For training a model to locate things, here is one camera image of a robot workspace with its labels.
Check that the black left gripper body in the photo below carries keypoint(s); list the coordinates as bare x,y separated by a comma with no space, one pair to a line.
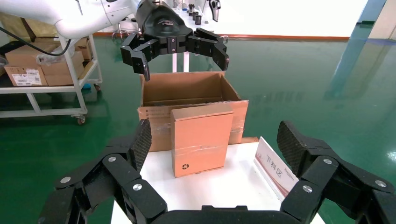
161,21

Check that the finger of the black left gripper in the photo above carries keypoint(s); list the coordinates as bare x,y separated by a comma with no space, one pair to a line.
213,46
136,55

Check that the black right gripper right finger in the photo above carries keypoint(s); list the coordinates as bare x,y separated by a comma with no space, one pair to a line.
325,185

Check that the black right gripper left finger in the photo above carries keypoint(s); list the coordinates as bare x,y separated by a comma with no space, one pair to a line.
142,198

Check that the small cardboard box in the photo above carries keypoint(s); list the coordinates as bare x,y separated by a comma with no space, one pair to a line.
201,142

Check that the large open cardboard box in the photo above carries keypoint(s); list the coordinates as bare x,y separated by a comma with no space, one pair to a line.
185,86

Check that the cardboard box with open flap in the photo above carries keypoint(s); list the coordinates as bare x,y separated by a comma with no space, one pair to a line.
83,46

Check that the flat plain cardboard box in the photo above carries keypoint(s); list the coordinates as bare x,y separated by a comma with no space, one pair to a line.
72,63
62,80

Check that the yellow brown cardboard sheet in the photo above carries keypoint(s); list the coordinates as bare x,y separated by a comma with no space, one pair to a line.
40,29

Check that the cardboard box with white labels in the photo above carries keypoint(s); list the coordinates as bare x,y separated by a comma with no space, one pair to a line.
28,77

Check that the large plain cardboard box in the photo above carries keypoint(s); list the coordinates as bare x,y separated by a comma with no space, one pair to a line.
21,55

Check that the black round stool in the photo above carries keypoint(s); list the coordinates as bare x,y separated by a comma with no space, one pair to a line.
120,34

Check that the black cylinder canister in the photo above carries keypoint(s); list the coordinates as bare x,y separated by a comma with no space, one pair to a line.
198,19

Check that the white table leg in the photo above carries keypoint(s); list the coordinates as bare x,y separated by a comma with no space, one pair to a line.
174,63
186,63

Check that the white sign card red stripe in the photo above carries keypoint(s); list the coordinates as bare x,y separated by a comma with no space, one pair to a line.
275,170

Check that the small blue object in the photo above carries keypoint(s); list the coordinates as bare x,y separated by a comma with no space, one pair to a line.
86,86

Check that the white metal wheeled cart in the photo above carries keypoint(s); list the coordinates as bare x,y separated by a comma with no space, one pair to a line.
79,92

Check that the clear crumpled plastic bag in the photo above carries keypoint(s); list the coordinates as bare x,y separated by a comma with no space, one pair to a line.
49,57

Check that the brown flat board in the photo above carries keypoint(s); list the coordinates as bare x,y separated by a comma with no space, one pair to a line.
250,140

